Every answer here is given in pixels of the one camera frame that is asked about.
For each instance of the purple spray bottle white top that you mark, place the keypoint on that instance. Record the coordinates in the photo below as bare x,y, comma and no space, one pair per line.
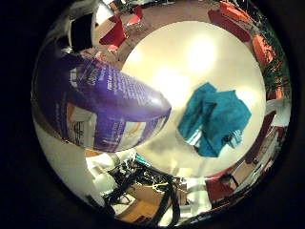
105,105

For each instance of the blue cloth with white stripes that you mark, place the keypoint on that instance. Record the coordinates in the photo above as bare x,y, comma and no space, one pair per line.
219,117

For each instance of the red chair with metal legs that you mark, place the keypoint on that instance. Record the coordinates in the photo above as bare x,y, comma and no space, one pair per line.
136,17
115,33

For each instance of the orange red chair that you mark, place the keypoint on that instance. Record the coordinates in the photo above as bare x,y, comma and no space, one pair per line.
263,49

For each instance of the brown cardboard box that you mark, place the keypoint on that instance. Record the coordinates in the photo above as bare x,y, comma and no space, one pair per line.
143,206

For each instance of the orange plant pot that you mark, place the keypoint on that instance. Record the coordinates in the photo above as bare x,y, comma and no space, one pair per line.
279,93

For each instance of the long white table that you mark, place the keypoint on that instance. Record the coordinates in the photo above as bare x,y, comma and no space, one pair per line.
281,113

